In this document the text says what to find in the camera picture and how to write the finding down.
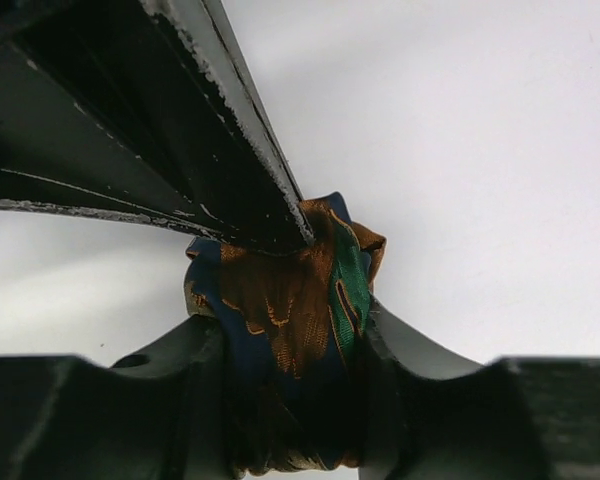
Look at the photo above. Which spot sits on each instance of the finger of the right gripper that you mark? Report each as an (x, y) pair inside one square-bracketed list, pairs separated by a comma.
[(142, 112)]

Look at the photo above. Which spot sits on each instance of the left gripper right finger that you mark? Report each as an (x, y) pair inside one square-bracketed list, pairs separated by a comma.
[(434, 414)]

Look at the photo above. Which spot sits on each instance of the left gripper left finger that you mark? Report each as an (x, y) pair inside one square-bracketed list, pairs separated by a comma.
[(154, 414)]

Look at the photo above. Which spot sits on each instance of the orange green patterned tie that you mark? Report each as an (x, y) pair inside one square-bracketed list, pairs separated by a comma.
[(294, 326)]

